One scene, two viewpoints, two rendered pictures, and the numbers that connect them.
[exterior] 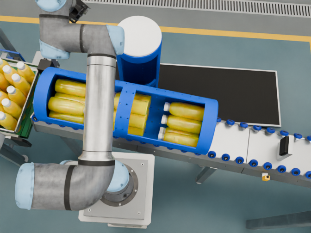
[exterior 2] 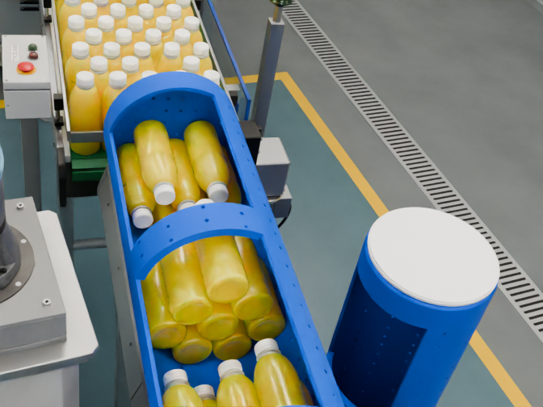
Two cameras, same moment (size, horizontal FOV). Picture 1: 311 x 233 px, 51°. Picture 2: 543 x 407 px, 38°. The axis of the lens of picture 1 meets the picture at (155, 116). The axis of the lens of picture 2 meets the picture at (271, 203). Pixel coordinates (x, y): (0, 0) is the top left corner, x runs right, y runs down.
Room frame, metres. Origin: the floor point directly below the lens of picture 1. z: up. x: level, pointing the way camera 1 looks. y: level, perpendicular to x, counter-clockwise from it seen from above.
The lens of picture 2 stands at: (0.20, -0.73, 2.12)
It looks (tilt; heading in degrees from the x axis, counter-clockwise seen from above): 41 degrees down; 61
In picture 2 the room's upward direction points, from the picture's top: 12 degrees clockwise
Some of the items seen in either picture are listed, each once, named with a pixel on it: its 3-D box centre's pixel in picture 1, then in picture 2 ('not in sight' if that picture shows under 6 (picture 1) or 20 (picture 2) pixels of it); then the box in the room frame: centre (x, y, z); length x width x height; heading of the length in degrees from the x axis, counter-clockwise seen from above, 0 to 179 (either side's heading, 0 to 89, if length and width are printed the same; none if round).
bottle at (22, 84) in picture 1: (22, 85); not in sight; (0.72, 0.75, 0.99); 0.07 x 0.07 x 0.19
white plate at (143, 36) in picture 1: (138, 35); (433, 253); (1.09, 0.15, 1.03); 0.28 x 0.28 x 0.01
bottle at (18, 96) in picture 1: (18, 97); not in sight; (0.65, 0.76, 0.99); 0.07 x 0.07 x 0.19
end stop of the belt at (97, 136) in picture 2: (28, 98); (157, 134); (0.66, 0.71, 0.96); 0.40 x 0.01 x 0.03; 173
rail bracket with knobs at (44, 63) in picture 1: (46, 69); (240, 144); (0.86, 0.66, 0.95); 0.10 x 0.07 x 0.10; 173
